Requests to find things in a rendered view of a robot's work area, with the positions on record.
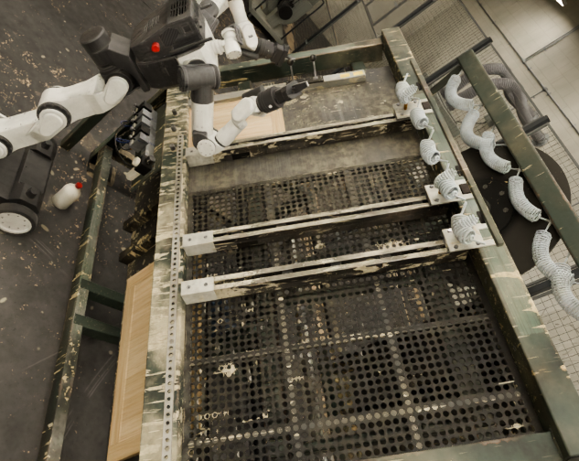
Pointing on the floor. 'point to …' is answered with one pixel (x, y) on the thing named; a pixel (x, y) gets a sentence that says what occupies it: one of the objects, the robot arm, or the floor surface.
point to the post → (81, 130)
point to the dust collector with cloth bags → (280, 14)
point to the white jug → (69, 193)
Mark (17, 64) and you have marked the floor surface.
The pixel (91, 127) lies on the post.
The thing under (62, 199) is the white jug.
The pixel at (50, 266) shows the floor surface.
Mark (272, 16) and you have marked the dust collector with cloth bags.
